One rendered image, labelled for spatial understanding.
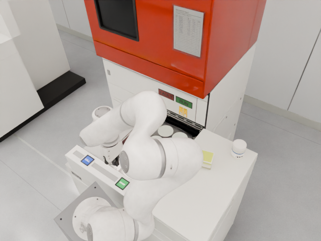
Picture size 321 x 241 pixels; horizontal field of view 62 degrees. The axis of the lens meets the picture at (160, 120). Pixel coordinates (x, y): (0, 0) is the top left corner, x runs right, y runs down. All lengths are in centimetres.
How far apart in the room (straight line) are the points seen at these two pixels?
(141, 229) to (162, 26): 91
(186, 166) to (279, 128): 255
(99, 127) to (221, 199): 73
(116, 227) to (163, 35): 91
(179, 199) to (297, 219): 142
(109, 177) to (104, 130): 58
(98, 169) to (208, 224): 64
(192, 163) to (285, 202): 201
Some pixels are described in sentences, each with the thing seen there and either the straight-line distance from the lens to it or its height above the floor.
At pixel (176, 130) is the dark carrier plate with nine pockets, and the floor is 90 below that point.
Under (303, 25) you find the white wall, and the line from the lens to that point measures 279.
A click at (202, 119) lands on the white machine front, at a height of 103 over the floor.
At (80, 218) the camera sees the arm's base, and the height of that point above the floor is 103.
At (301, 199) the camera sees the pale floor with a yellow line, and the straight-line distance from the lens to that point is 271.
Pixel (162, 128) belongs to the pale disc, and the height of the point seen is 90.
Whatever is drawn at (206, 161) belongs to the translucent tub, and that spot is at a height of 103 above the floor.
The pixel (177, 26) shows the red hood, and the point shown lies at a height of 159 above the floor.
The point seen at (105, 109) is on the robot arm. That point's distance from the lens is 105.
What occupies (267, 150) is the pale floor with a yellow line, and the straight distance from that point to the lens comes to 293.
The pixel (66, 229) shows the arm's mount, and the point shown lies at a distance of 133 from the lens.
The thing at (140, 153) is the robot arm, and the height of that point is 169.
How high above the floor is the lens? 217
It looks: 45 degrees down
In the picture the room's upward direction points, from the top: 3 degrees counter-clockwise
